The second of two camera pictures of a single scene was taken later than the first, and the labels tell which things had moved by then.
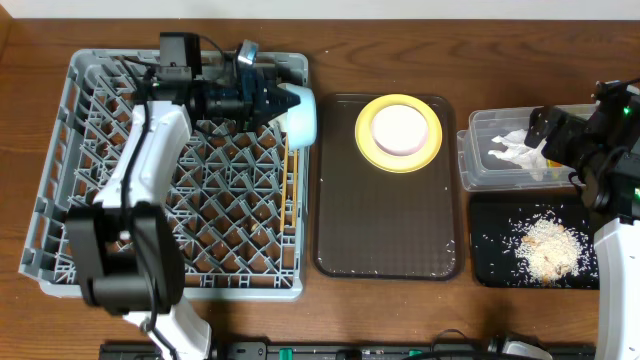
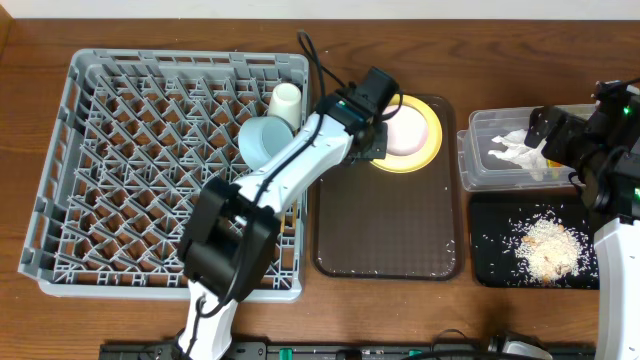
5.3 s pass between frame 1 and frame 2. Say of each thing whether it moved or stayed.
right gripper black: stayed
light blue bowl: moved
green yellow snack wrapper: stayed
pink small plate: stayed
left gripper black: moved
